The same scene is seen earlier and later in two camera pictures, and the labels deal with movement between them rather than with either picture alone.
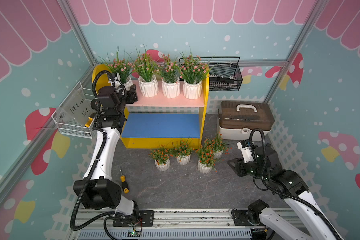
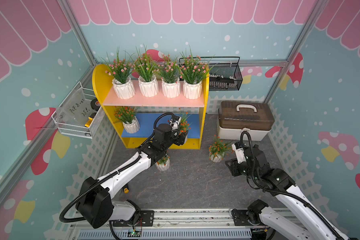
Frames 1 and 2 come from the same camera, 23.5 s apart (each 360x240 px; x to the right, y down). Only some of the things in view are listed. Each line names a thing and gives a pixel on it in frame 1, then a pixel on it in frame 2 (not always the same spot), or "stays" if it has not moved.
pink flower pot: x=170 y=76 stays
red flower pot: x=206 y=161 -> x=126 y=114
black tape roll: x=95 y=104 stays
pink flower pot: x=145 y=67 stays
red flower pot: x=182 y=151 -> x=184 y=124
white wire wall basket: x=70 y=117 stays
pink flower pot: x=193 y=70 stays
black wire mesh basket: x=223 y=77 stays
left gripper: x=130 y=95 -> x=180 y=139
